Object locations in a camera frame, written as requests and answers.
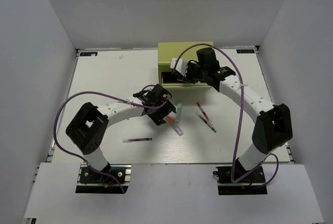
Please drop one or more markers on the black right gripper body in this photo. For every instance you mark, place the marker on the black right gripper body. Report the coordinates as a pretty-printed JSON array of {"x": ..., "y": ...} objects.
[{"x": 195, "y": 73}]

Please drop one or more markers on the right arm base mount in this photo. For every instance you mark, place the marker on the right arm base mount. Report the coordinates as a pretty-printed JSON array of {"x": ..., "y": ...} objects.
[{"x": 250, "y": 185}]

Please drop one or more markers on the green pen refill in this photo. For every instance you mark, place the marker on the green pen refill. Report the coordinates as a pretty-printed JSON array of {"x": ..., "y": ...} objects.
[{"x": 206, "y": 122}]

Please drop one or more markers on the orange highlighter pen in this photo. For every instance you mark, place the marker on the orange highlighter pen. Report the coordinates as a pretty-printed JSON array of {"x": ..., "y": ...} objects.
[{"x": 174, "y": 126}]

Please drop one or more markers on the black logo sticker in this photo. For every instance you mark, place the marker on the black logo sticker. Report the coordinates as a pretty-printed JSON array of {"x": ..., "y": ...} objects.
[
  {"x": 245, "y": 51},
  {"x": 88, "y": 54}
]

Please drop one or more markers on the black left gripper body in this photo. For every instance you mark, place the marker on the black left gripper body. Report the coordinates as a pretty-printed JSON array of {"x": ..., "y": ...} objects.
[{"x": 160, "y": 112}]

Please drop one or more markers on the green highlighter pen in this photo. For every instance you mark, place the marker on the green highlighter pen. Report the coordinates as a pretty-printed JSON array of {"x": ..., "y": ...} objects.
[{"x": 178, "y": 112}]

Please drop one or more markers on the purple pen refill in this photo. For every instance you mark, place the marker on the purple pen refill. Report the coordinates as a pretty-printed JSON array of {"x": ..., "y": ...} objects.
[{"x": 136, "y": 140}]

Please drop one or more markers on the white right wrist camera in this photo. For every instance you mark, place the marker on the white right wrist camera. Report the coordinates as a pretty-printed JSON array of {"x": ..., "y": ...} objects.
[{"x": 180, "y": 66}]

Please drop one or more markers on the black logo sticker right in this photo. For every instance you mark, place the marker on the black logo sticker right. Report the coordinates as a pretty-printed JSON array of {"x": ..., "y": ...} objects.
[{"x": 245, "y": 51}]

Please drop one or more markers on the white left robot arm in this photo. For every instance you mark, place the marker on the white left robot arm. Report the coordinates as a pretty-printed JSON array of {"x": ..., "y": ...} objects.
[{"x": 87, "y": 128}]

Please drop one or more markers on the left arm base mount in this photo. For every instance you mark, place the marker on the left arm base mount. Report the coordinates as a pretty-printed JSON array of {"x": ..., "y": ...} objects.
[{"x": 90, "y": 182}]

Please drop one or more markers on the red pen refill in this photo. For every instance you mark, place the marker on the red pen refill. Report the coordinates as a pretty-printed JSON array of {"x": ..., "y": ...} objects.
[{"x": 204, "y": 113}]

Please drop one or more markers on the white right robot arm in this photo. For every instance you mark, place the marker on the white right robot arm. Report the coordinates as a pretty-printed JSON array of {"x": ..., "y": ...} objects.
[{"x": 272, "y": 123}]

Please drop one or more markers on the black logo sticker left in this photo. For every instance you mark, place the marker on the black logo sticker left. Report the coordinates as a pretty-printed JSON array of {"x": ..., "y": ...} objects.
[{"x": 88, "y": 54}]

